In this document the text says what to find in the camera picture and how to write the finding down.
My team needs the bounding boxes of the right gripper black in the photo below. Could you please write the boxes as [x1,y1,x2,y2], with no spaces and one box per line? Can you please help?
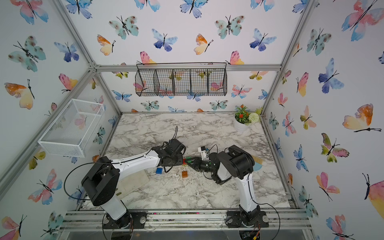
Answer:
[184,157,216,175]

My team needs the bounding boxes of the potted flower plant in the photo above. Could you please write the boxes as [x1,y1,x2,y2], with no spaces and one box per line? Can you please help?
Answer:
[234,105,263,133]

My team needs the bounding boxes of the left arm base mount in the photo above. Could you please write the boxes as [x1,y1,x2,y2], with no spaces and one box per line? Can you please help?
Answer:
[102,211,148,230]

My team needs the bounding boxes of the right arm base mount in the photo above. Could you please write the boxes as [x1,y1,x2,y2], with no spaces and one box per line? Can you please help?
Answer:
[225,210,269,229]

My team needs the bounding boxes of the aluminium front rail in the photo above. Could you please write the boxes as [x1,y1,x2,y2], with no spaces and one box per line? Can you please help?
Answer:
[60,209,312,232]

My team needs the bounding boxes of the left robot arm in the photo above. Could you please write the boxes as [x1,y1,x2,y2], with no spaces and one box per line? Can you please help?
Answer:
[81,139,186,221]

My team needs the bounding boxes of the tan and teal sponge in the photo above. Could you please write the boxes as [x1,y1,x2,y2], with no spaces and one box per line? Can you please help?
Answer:
[252,155,264,171]

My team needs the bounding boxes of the black wire basket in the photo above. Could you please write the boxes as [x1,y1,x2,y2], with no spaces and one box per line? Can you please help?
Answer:
[134,62,228,97]

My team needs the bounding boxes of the blue lego brick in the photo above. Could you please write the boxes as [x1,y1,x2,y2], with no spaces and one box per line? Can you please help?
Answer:
[156,168,163,175]

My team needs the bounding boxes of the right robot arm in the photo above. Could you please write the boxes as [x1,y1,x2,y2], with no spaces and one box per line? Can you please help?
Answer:
[186,145,263,222]

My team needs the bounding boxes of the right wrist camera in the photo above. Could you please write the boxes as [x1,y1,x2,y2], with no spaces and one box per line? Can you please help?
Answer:
[198,146,210,161]

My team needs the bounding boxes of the white mesh basket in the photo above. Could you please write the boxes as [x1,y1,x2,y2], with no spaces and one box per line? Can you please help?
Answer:
[38,99,105,158]

